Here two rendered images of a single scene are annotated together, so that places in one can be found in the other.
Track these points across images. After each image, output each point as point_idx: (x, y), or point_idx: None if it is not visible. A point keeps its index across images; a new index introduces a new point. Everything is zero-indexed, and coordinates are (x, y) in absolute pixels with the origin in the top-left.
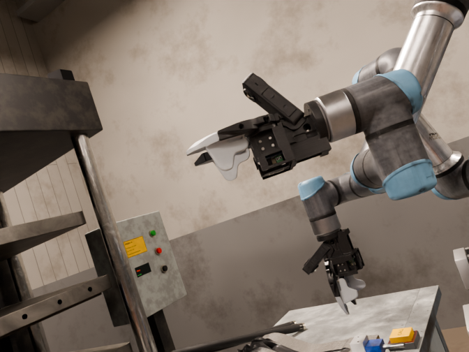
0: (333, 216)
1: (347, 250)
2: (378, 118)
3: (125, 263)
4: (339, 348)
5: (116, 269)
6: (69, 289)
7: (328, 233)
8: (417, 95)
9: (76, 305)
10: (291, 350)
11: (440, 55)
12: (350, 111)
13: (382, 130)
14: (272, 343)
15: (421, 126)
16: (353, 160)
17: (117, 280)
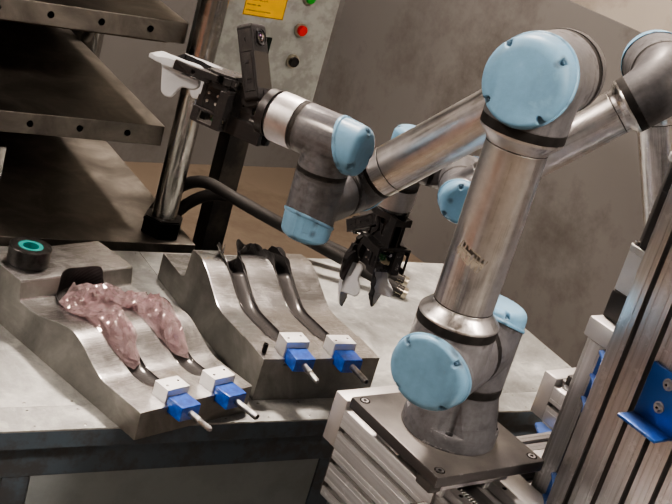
0: (401, 194)
1: (385, 243)
2: (303, 155)
3: (214, 28)
4: (331, 333)
5: (198, 26)
6: (123, 13)
7: (380, 207)
8: (343, 164)
9: (123, 36)
10: (294, 293)
11: (476, 139)
12: (282, 130)
13: (299, 167)
14: (286, 268)
15: (658, 181)
16: None
17: (192, 41)
